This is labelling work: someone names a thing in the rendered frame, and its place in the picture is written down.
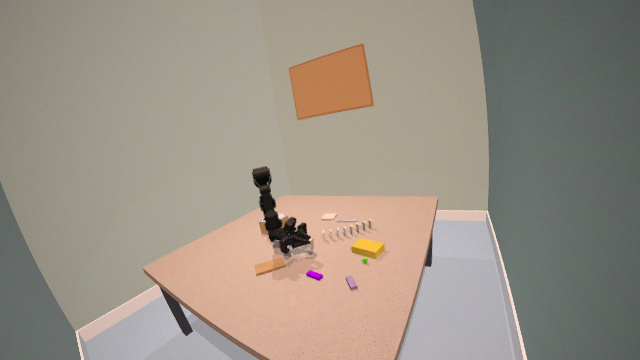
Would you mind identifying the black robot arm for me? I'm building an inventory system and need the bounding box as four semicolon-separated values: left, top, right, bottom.
252;166;296;242

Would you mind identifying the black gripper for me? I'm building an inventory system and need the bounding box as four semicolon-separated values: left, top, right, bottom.
277;222;312;254

